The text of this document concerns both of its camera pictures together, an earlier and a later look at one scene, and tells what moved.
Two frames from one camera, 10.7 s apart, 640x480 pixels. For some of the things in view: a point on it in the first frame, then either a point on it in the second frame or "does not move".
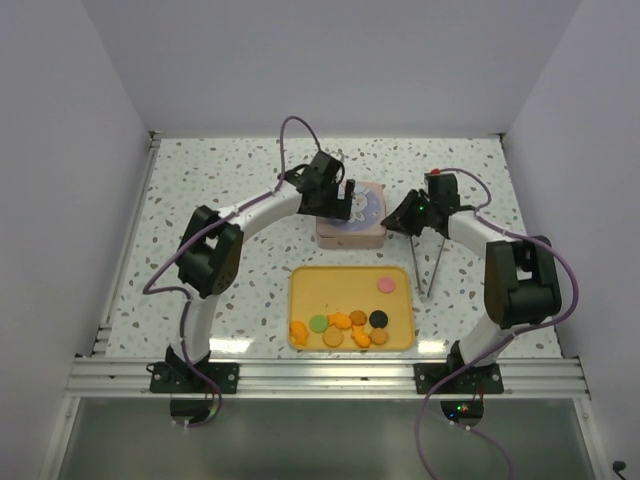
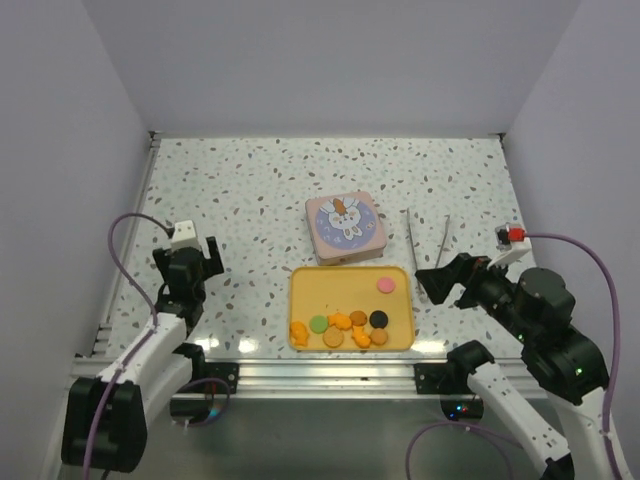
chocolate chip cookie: [358, 318] does not move
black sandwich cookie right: [378, 319] does not move
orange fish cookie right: [360, 336] does not move
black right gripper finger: [410, 214] → [439, 282]
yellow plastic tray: [327, 290] does not move
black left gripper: [338, 208] → [212, 266]
